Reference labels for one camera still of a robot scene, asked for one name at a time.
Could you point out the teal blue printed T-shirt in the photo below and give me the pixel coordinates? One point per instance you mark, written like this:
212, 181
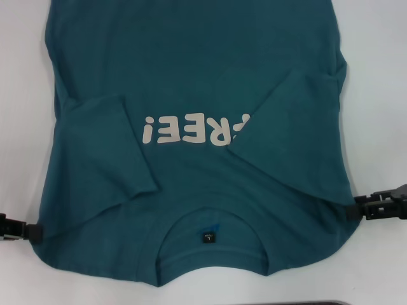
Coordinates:
206, 63

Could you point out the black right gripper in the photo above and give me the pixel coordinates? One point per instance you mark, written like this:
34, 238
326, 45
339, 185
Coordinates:
401, 192

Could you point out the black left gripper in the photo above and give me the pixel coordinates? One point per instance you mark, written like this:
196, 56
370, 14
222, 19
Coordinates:
12, 230

